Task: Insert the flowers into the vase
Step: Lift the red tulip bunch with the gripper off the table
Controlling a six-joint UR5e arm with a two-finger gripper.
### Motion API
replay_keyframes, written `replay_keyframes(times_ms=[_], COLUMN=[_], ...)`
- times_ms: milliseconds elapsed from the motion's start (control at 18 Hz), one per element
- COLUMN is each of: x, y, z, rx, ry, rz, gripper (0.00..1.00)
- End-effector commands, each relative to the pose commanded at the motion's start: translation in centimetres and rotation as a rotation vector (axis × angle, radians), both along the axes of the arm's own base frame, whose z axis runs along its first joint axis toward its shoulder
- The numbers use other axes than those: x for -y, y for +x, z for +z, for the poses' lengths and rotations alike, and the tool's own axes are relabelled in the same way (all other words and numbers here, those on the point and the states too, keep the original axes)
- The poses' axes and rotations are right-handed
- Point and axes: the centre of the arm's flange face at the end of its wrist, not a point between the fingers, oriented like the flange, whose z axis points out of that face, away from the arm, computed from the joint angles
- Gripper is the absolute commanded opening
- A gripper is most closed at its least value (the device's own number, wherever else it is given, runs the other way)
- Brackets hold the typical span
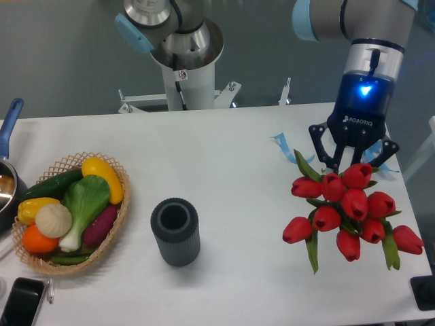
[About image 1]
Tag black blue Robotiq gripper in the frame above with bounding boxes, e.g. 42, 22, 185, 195
309, 73, 400, 173

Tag red tulip bouquet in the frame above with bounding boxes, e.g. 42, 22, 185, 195
282, 151, 424, 272

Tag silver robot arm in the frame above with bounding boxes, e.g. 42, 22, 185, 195
115, 1, 418, 171

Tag dark grey ribbed vase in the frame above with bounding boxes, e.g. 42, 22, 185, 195
150, 198, 201, 267

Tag black device at edge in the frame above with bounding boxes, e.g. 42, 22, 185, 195
410, 275, 434, 311

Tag purple sweet potato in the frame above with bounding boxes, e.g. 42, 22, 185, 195
83, 205, 118, 247

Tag green bok choy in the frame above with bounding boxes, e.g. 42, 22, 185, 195
59, 175, 110, 253

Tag woven wicker basket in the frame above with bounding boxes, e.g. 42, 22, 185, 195
11, 152, 131, 275

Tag green cucumber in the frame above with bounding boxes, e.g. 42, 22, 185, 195
22, 169, 83, 200

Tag green pea pods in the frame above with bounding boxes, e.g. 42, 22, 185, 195
50, 251, 93, 266

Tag cream garlic bulb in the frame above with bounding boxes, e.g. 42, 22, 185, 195
35, 204, 73, 238

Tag yellow bell pepper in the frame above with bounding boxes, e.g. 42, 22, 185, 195
17, 197, 60, 225

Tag orange fruit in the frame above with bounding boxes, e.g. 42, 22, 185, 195
22, 224, 58, 253

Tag black smartphone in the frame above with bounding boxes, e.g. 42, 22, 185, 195
1, 277, 46, 326

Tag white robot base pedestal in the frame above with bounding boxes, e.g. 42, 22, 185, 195
118, 64, 241, 114

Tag blue handled saucepan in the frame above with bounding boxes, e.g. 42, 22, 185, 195
1, 98, 27, 232

